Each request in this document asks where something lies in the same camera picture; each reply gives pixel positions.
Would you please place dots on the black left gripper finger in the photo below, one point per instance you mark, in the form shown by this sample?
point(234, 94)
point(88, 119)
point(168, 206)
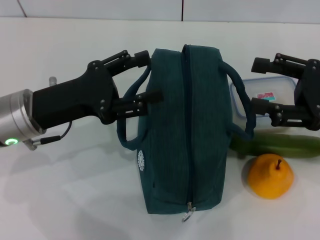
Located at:
point(140, 58)
point(130, 107)

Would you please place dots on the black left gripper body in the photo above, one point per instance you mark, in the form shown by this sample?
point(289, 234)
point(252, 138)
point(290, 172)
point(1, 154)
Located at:
point(75, 100)

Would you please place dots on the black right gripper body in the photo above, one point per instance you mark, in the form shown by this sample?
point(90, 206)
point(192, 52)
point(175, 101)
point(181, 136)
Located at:
point(308, 95)

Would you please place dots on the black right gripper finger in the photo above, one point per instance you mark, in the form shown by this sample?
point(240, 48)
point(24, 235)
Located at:
point(265, 65)
point(262, 106)

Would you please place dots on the clear plastic food container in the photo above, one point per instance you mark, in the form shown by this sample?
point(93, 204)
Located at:
point(272, 86)

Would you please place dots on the green cucumber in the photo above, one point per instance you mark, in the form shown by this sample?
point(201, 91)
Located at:
point(280, 146)

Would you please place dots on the teal blue lunch bag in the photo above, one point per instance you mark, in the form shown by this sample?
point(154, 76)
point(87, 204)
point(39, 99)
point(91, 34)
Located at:
point(185, 130)

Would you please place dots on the orange pear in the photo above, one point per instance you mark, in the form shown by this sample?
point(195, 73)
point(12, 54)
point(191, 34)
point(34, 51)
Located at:
point(267, 180)

